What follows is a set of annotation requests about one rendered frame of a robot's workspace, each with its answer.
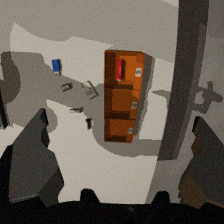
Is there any white domino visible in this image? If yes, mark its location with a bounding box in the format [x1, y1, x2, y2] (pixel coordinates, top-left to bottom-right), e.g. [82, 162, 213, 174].
[80, 81, 98, 101]

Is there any orange rack of three bins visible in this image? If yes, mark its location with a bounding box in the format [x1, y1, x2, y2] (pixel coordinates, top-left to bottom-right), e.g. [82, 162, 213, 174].
[104, 50, 145, 143]

